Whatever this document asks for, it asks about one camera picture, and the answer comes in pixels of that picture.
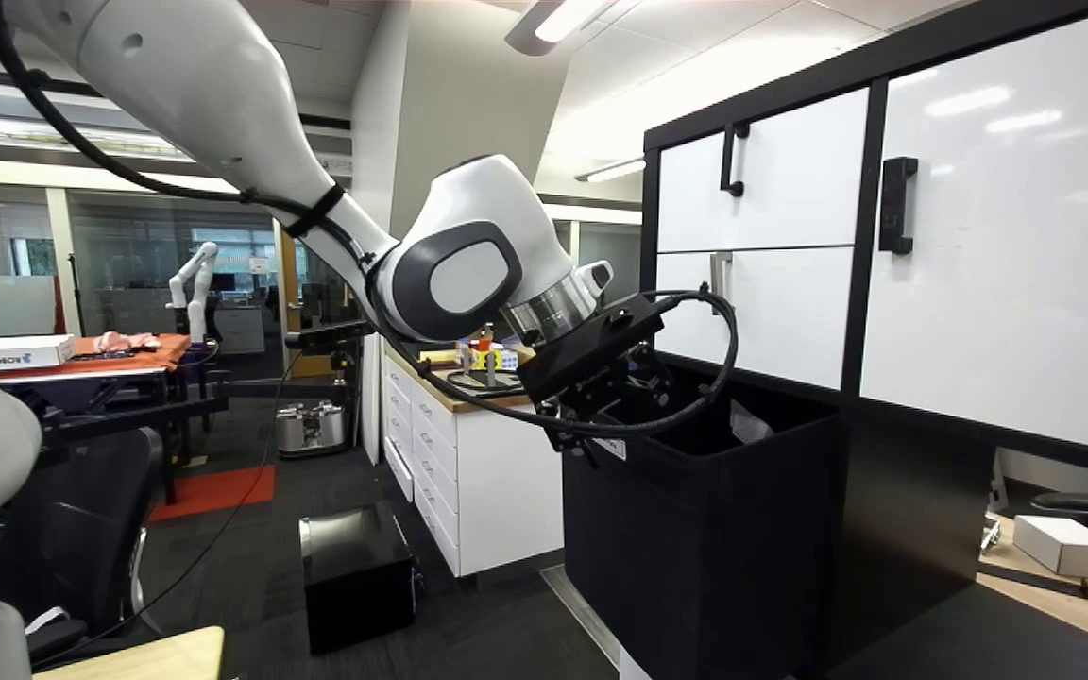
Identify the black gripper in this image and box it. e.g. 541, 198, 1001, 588
517, 290, 674, 437

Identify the black fabric box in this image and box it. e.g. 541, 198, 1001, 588
559, 372, 845, 680

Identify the white cabinet with wooden top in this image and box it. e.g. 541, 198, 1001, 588
379, 343, 569, 581

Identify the black cabinet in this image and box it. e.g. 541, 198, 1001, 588
637, 0, 1088, 680

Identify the white cabinet door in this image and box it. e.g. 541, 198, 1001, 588
859, 0, 1088, 465

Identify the small white cardboard box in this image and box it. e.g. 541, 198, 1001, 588
1009, 510, 1088, 586

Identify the flat white box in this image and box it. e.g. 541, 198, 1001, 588
0, 333, 79, 373

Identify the small red-capped bottle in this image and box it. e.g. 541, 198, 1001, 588
470, 320, 502, 390

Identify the silver metal container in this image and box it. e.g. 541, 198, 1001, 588
272, 398, 352, 461

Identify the black floor bin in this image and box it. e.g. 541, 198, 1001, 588
293, 503, 422, 657

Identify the angled ceiling light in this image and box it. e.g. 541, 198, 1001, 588
502, 0, 629, 61

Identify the red floor mat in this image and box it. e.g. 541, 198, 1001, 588
143, 461, 279, 529

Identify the red topped table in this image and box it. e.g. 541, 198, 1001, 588
0, 333, 225, 506

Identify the flat black object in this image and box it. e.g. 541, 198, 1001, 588
1027, 474, 1088, 524

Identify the black office chair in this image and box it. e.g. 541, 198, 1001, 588
0, 422, 169, 665

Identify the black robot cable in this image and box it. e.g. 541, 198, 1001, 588
0, 0, 739, 447

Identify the silver drawer handle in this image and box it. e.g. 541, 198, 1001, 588
705, 248, 739, 299

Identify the white drawer with silver handle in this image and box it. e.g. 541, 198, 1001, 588
653, 246, 859, 392

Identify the wall strip light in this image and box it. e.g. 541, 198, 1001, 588
569, 150, 650, 189

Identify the black drawer handle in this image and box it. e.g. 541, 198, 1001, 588
716, 121, 750, 199

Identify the white drawer with black handle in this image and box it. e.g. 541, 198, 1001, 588
653, 86, 873, 254

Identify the black velcro strap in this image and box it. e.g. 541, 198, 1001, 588
282, 180, 352, 242

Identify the black door handle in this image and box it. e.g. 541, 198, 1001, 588
878, 154, 920, 258

